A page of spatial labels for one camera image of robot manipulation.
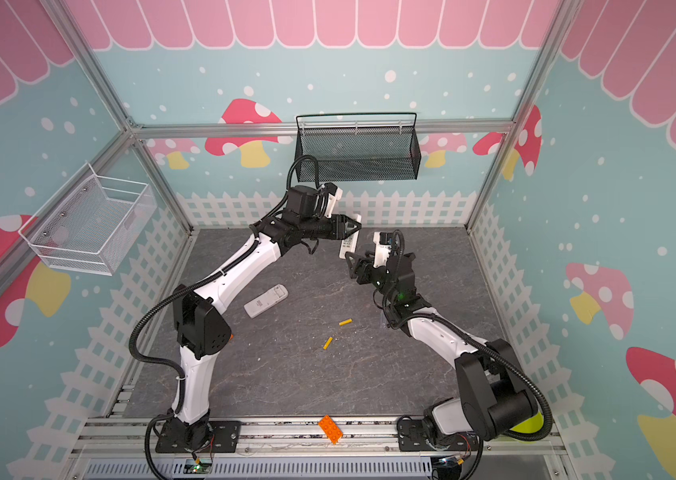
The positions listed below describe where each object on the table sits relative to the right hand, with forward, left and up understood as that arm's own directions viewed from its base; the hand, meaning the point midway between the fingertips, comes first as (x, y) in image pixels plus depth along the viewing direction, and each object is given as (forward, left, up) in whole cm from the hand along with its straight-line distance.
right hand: (354, 252), depth 82 cm
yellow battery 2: (-10, +2, -23) cm, 25 cm away
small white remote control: (+1, +1, +2) cm, 3 cm away
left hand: (+5, 0, +3) cm, 6 cm away
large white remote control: (-3, +29, -21) cm, 36 cm away
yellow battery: (-16, +8, -23) cm, 29 cm away
